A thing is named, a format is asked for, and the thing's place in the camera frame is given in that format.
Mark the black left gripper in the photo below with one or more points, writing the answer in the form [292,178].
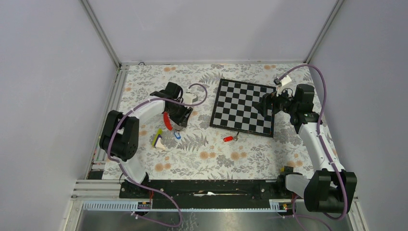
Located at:
[183,119]

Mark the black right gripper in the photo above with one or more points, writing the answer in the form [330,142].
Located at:
[266,101]

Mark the metal keyring holder red handle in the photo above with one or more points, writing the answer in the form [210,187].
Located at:
[169,124]

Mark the key with blue tag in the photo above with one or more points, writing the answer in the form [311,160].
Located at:
[177,135]

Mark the key with red tag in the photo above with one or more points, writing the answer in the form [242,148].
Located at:
[231,138]

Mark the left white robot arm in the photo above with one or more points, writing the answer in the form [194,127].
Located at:
[120,133]

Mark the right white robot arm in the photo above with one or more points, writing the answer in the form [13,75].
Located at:
[331,188]

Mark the black white chessboard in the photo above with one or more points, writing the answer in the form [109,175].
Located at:
[234,108]

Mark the floral patterned table mat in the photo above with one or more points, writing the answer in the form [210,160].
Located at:
[201,153]

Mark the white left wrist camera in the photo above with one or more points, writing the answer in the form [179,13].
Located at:
[190,98]

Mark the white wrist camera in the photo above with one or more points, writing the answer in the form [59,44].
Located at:
[281,83]
[190,98]

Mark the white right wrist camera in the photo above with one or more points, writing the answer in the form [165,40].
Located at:
[281,83]

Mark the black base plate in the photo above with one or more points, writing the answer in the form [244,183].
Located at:
[209,192]

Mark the white slotted cable duct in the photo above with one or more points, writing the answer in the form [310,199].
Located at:
[167,206]

